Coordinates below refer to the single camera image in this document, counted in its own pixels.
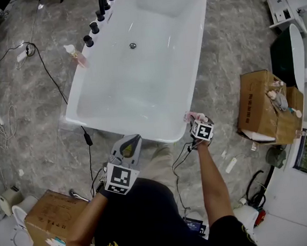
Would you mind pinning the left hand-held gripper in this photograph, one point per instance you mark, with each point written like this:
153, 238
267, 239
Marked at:
121, 178

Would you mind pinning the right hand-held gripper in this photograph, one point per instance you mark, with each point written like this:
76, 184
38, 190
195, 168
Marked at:
203, 131

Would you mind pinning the white rectangular bathtub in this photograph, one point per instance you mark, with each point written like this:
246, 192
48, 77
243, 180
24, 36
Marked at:
139, 64

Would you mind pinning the person's right forearm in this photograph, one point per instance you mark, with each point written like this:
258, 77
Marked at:
214, 184

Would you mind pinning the person's left forearm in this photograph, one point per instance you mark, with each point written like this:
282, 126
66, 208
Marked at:
85, 226

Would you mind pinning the green freestanding bathtub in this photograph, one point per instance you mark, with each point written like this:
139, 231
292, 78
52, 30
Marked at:
285, 58

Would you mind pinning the person's yellow-green shoe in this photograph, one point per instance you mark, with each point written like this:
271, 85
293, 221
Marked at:
128, 150

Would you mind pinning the person's beige trousers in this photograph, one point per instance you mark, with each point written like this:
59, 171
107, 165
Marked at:
157, 165

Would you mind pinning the black power adapter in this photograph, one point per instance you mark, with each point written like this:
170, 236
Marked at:
88, 139

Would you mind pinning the black wristband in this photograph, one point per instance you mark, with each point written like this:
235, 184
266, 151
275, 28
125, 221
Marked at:
106, 192

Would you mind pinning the large cardboard box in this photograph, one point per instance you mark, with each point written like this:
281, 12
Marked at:
260, 109

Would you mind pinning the grey soft doll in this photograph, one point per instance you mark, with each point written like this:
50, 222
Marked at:
278, 98

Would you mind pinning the dark green bag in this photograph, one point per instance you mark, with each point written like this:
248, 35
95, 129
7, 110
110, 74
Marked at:
275, 157

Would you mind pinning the small clear bottle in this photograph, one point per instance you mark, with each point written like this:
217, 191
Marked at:
277, 83

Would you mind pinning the person's dark printed shirt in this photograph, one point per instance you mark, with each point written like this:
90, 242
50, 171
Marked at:
144, 223

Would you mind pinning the pale bath brush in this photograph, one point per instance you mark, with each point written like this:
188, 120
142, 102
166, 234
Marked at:
296, 112

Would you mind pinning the small cardboard box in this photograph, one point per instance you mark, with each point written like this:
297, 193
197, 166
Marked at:
295, 99

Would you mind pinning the dark framed window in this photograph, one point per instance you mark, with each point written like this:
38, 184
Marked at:
306, 151

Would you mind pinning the blue screen tablet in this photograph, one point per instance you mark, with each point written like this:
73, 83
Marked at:
194, 225

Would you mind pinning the pink pump bottle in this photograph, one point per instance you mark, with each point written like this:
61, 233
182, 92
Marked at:
78, 56

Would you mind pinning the cardboard box with white foam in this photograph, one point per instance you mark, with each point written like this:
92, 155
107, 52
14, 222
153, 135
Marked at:
52, 218

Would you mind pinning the red container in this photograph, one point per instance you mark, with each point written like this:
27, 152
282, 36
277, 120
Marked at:
260, 217

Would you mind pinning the black faucet knob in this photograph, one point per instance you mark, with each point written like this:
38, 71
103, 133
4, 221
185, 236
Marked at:
94, 27
88, 41
106, 7

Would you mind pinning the beige small appliance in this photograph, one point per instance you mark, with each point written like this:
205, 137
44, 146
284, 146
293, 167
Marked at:
9, 199

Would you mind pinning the white toilet seat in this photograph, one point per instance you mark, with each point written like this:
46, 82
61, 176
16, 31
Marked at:
21, 227

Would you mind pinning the white cabinet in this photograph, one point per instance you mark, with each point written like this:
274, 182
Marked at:
284, 9

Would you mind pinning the white power strip with plugs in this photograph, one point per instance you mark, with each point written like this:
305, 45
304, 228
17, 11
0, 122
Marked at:
22, 56

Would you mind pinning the white wall-hung toilet bowl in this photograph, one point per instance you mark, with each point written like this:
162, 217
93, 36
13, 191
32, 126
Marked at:
246, 217

